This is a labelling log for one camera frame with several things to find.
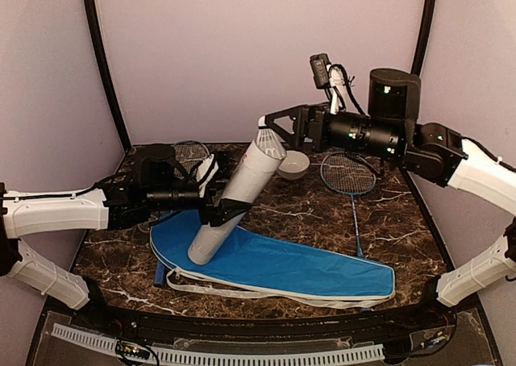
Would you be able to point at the blue racket bag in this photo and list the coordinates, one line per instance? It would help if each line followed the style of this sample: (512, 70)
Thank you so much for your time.
(250, 261)

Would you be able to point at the left blue badminton racket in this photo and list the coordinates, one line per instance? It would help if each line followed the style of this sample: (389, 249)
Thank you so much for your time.
(188, 153)

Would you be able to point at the right blue badminton racket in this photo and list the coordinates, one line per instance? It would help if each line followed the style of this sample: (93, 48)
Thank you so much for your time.
(350, 177)

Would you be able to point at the white cable duct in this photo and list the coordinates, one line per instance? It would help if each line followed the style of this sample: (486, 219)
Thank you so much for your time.
(161, 355)

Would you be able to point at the white shuttlecock tube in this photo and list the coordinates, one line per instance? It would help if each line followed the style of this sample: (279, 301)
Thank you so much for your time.
(252, 174)

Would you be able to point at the white ceramic bowl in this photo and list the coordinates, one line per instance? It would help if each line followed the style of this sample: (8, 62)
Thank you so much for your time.
(294, 166)

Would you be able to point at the black vertical frame post left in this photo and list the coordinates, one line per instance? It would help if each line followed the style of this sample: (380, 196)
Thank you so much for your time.
(104, 72)

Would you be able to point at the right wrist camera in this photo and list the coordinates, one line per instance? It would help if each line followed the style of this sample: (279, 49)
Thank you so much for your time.
(331, 79)

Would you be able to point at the black vertical frame post right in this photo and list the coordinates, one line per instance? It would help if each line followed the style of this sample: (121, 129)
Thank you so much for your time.
(423, 37)

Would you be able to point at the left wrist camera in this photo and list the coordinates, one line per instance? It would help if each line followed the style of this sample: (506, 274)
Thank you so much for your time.
(209, 168)

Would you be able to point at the black vertical frame post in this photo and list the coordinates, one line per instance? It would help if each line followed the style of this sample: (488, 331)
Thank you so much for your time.
(104, 72)
(423, 37)

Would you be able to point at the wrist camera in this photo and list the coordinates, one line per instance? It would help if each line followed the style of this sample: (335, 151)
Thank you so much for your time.
(331, 79)
(209, 168)

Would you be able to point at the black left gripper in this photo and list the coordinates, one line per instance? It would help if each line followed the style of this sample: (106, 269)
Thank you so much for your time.
(218, 214)

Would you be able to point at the small circuit board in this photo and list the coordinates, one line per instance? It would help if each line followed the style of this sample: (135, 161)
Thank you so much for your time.
(131, 351)

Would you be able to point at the blue badminton racket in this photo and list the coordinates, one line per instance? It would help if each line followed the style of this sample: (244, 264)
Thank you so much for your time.
(188, 153)
(350, 177)

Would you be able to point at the white shuttlecock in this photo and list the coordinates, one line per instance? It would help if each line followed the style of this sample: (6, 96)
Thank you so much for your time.
(267, 141)

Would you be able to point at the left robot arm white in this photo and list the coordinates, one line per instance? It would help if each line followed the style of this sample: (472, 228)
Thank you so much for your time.
(156, 181)

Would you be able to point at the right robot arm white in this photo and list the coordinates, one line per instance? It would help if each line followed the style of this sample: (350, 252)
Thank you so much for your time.
(391, 132)

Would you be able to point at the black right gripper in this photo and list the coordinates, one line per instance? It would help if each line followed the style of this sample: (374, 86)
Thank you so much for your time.
(303, 114)

